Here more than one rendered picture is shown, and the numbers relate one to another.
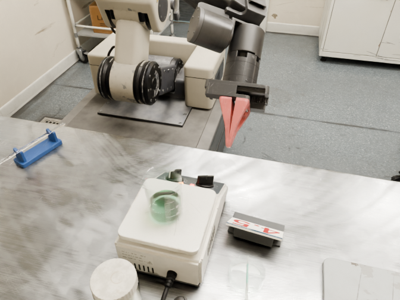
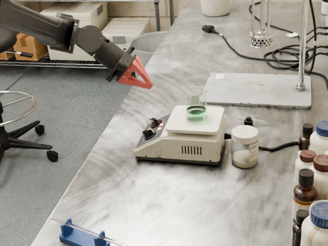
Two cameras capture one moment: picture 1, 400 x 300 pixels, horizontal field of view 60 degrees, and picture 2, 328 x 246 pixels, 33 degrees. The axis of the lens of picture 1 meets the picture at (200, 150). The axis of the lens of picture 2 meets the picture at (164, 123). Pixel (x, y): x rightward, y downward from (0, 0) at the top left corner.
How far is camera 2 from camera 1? 1.24 m
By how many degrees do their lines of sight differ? 72
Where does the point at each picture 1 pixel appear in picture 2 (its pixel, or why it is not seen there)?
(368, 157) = not seen: outside the picture
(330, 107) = not seen: outside the picture
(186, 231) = (210, 111)
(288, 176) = (130, 112)
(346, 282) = (214, 96)
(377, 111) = not seen: outside the picture
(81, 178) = (128, 203)
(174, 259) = (224, 121)
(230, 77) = (119, 54)
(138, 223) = (207, 126)
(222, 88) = (129, 59)
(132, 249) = (220, 135)
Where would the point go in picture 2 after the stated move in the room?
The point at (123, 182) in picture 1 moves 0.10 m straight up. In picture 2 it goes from (134, 179) to (130, 140)
